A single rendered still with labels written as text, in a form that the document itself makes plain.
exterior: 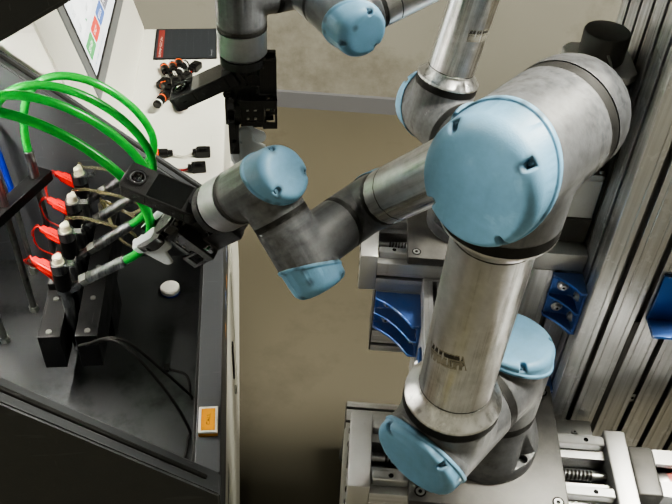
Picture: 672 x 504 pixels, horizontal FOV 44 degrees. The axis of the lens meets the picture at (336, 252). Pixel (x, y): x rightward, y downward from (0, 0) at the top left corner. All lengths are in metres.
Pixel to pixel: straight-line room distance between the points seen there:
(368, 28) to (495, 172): 0.50
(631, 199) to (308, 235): 0.42
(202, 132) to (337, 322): 1.09
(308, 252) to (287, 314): 1.79
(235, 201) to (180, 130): 0.89
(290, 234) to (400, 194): 0.14
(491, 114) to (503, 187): 0.06
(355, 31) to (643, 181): 0.42
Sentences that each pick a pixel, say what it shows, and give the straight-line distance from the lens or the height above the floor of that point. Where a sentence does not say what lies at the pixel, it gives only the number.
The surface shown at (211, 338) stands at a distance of 1.47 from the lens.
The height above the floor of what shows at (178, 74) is 1.01.
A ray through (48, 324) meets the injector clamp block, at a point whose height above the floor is 0.98.
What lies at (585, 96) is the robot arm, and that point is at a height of 1.68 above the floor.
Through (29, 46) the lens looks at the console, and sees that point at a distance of 1.60.
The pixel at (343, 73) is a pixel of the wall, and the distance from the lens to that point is 3.71.
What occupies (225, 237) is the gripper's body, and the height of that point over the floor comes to 1.29.
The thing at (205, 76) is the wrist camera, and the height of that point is 1.38.
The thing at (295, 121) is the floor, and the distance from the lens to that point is 3.71.
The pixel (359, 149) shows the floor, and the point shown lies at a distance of 3.55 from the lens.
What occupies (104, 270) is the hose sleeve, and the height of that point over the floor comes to 1.14.
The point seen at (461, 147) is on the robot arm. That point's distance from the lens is 0.70.
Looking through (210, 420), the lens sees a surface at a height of 0.96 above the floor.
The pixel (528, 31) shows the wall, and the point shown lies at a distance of 3.65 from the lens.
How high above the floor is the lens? 2.05
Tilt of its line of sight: 42 degrees down
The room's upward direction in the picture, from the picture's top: 3 degrees clockwise
